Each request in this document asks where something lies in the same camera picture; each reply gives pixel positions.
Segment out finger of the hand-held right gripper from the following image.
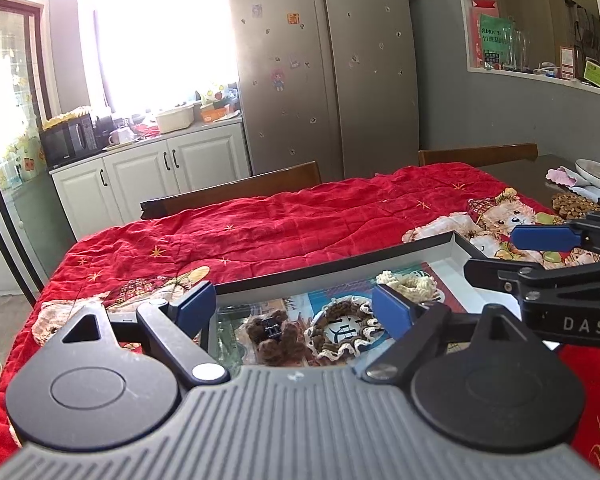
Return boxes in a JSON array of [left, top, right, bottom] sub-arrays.
[[511, 210, 600, 256], [463, 258, 600, 301]]

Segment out yellow artificial flowers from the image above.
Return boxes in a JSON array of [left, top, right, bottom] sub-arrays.
[[42, 105, 94, 129]]

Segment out red printed blanket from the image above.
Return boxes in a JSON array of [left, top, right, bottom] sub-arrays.
[[0, 162, 600, 480]]

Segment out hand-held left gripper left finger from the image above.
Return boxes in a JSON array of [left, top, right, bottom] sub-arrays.
[[59, 281, 230, 390]]

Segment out green paper bag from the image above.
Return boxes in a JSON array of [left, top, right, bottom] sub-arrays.
[[478, 13, 515, 71]]

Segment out red envelope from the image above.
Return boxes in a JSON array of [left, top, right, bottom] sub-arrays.
[[471, 0, 501, 69]]

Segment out black microwave oven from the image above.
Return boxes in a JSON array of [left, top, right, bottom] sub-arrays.
[[39, 113, 97, 170]]

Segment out shallow black box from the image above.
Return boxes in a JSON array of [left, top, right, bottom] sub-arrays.
[[200, 229, 547, 372]]

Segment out cream knitted scrunchie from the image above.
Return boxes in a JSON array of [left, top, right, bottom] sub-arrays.
[[376, 268, 439, 304]]

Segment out cream plastic tub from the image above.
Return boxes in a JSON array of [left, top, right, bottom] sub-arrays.
[[154, 107, 196, 134]]

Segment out black sliding door frame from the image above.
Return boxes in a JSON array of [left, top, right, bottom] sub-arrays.
[[0, 115, 44, 306]]

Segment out wooden bead trivet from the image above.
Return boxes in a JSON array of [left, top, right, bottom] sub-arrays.
[[551, 192, 600, 222]]

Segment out small brown box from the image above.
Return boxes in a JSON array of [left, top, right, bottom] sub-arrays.
[[559, 44, 581, 81]]

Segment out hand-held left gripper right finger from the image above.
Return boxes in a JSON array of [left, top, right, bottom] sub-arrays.
[[362, 285, 531, 387]]

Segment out orange carton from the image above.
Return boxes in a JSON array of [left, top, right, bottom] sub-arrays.
[[199, 102, 241, 124]]

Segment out silver double-door refrigerator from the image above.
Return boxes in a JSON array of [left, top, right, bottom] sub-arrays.
[[222, 0, 421, 181]]

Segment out clear drinking glasses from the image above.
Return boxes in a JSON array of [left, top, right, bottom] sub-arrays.
[[502, 27, 531, 72]]

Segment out light blue cloth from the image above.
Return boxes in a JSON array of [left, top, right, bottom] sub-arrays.
[[569, 182, 600, 206]]

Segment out white wall shelf niche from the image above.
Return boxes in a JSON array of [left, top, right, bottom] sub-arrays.
[[453, 0, 600, 101]]

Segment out brown fuzzy hair claw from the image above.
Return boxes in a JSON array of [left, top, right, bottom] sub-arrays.
[[244, 309, 314, 366]]

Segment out brown scrunchie with white lace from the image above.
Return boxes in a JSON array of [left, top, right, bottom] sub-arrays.
[[304, 298, 384, 361]]

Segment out white kitchen cabinet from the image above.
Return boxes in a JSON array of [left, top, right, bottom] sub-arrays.
[[49, 122, 254, 241]]

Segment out pink scalloped cloth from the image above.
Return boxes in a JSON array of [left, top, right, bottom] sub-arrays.
[[545, 165, 581, 189]]

